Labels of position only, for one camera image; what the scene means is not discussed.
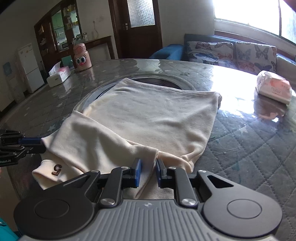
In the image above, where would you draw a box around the window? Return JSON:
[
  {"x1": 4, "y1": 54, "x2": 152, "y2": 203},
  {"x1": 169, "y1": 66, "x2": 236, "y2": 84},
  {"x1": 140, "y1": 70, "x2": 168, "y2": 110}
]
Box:
[{"x1": 214, "y1": 0, "x2": 296, "y2": 44}]

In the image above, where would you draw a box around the pink cartoon water bottle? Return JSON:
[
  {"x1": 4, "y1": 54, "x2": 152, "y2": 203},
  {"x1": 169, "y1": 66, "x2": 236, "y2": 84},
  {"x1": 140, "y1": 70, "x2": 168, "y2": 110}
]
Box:
[{"x1": 73, "y1": 43, "x2": 92, "y2": 71}]

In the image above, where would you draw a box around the teal cloth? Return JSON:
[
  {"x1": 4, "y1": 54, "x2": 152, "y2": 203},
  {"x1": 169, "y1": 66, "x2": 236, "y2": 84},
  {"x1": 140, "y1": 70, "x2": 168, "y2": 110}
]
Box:
[{"x1": 0, "y1": 217, "x2": 19, "y2": 241}]

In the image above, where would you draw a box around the light blue water dispenser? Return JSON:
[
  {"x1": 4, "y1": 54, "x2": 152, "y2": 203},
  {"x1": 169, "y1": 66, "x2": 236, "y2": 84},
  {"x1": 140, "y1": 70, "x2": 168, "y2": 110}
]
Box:
[{"x1": 3, "y1": 62, "x2": 15, "y2": 93}]

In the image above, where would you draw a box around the butterfly print cushion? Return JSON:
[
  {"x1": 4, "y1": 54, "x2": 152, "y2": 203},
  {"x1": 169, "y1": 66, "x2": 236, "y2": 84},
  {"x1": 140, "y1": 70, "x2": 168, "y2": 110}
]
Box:
[
  {"x1": 186, "y1": 41, "x2": 237, "y2": 69},
  {"x1": 235, "y1": 43, "x2": 277, "y2": 75}
]

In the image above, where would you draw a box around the dark wooden cabinet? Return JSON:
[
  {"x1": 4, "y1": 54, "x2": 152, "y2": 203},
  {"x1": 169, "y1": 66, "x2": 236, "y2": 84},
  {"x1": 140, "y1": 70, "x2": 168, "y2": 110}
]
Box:
[{"x1": 34, "y1": 0, "x2": 82, "y2": 67}]

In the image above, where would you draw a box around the grey cushion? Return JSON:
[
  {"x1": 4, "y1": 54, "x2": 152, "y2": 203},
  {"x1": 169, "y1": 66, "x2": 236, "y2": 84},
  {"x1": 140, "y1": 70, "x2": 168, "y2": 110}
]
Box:
[{"x1": 276, "y1": 55, "x2": 296, "y2": 76}]

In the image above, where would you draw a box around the blue sofa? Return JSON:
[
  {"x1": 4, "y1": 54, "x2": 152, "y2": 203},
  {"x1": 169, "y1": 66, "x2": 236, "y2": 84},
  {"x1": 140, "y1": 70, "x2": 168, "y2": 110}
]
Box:
[{"x1": 149, "y1": 34, "x2": 296, "y2": 77}]

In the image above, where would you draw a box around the dark wooden door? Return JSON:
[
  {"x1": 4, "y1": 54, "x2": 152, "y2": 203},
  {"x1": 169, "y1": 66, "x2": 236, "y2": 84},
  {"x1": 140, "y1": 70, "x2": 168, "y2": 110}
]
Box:
[{"x1": 109, "y1": 0, "x2": 163, "y2": 59}]

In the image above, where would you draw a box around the dark wooden counter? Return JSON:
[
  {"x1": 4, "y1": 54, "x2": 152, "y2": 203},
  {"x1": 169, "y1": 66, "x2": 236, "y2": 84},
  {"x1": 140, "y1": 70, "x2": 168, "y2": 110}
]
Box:
[{"x1": 57, "y1": 35, "x2": 115, "y2": 70}]

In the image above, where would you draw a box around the white refrigerator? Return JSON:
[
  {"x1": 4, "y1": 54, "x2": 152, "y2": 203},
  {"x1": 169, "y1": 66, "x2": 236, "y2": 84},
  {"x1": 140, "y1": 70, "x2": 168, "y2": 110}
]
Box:
[{"x1": 18, "y1": 43, "x2": 45, "y2": 93}]

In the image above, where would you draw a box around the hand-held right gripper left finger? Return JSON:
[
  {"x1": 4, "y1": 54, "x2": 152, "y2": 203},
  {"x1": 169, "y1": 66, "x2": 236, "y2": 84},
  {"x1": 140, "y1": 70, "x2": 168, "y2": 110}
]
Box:
[{"x1": 54, "y1": 158, "x2": 142, "y2": 208}]

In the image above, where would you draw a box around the teal cardboard box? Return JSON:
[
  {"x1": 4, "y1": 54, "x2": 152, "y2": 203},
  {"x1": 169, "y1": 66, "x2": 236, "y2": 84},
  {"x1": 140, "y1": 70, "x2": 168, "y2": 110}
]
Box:
[{"x1": 61, "y1": 56, "x2": 75, "y2": 70}]

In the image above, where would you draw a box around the white tissue box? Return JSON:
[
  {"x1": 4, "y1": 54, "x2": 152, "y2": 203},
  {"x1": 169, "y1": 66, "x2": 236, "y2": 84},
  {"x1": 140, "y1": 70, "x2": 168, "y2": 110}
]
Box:
[{"x1": 47, "y1": 63, "x2": 72, "y2": 88}]

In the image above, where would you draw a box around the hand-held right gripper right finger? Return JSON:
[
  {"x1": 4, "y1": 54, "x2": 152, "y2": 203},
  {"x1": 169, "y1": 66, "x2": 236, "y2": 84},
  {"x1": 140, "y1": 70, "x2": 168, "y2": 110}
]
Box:
[{"x1": 155, "y1": 159, "x2": 234, "y2": 207}]

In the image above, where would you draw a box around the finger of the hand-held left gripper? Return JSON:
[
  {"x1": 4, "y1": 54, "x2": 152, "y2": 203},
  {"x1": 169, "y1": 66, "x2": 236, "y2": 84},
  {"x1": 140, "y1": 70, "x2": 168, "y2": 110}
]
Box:
[
  {"x1": 20, "y1": 144, "x2": 47, "y2": 155},
  {"x1": 20, "y1": 137, "x2": 43, "y2": 145}
]

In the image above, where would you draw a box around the pink and white tissue pack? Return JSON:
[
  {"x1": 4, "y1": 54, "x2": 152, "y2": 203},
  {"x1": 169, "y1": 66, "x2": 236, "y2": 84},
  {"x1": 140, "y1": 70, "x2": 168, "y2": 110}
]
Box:
[{"x1": 254, "y1": 70, "x2": 292, "y2": 104}]

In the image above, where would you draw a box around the cream long-sleeve shirt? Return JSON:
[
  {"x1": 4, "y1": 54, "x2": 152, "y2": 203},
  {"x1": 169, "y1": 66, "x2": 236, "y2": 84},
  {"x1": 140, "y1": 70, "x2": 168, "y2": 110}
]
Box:
[{"x1": 32, "y1": 78, "x2": 222, "y2": 200}]

